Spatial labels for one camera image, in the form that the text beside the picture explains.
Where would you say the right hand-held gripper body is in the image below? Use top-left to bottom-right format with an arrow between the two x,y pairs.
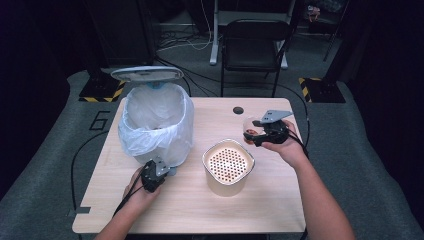
259,109 -> 294,145

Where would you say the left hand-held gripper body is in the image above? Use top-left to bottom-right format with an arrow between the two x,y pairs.
140,157 -> 170,194

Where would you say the beige container with perforated strainer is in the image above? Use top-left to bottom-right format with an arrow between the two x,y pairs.
201,138 -> 256,198

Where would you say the white grey pedal trash bin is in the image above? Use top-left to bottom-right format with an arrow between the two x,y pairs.
110,65 -> 195,177

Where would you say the person's right hand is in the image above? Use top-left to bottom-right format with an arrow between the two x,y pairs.
261,120 -> 309,169

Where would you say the person's left hand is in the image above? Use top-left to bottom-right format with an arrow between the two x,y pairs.
123,166 -> 162,209

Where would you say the white plastic bin liner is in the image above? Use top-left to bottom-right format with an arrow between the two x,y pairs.
117,83 -> 195,168

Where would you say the black folding chair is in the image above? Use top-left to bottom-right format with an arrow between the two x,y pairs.
219,18 -> 292,98

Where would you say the grey tape strip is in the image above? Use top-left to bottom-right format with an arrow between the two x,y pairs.
67,206 -> 92,218

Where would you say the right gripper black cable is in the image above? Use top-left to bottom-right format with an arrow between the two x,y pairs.
286,128 -> 310,158

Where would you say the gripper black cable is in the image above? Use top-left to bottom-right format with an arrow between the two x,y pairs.
113,181 -> 145,218
286,128 -> 310,158

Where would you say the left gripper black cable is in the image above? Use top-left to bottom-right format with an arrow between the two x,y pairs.
113,181 -> 145,218

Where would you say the black floor cable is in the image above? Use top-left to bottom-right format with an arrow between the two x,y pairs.
276,83 -> 311,149

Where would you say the hazard-striped black base plate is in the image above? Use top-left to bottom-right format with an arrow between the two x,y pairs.
78,76 -> 129,103
298,77 -> 347,104

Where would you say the white metal desk frame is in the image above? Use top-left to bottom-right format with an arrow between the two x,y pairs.
209,0 -> 290,70

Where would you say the white floor cable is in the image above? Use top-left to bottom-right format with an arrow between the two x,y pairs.
156,0 -> 214,53

